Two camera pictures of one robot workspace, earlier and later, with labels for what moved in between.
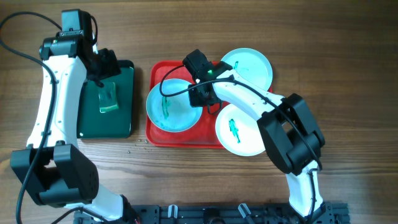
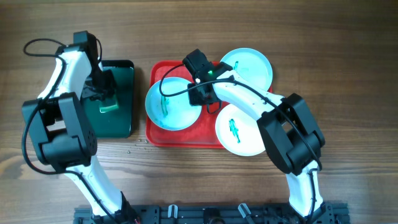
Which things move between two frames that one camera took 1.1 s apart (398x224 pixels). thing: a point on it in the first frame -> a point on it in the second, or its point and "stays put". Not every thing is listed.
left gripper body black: x=104 y=66 -> x=99 y=84
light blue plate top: x=252 y=65 stays put
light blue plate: x=174 y=113 stays put
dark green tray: x=117 y=124 stays put
